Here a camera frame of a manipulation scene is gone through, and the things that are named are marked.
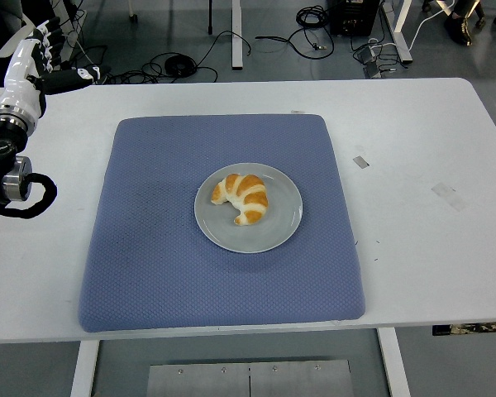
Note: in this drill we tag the black equipment box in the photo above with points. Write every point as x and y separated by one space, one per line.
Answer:
351 16

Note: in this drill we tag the blue quilted mat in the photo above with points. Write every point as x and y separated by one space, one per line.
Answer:
157 256

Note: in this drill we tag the white background table leg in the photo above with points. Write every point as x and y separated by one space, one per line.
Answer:
237 37

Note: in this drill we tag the grey foot pedal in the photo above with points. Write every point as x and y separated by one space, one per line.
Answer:
373 70

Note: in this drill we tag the white chair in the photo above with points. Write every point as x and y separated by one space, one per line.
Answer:
9 47

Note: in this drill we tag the grey round plate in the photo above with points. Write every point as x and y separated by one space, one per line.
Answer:
273 231

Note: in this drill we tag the person's foot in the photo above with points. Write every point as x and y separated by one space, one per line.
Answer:
459 29

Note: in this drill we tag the grey metal plate with screws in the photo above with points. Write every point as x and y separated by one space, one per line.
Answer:
248 380

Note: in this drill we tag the large clear tape piece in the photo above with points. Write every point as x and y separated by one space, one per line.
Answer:
448 196

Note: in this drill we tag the croissant bread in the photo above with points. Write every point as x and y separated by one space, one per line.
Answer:
248 198

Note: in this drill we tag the white background desk frame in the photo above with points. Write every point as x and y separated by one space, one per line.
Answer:
399 37

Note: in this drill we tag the small grey tape piece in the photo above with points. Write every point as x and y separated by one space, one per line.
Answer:
361 162

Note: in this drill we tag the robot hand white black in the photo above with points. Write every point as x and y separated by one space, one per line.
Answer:
20 78

